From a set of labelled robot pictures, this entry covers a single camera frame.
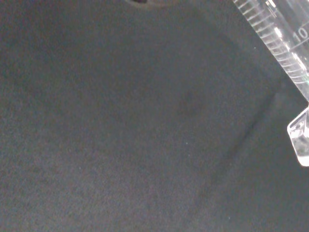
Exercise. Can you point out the black bench cloth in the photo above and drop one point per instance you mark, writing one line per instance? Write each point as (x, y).
(132, 120)

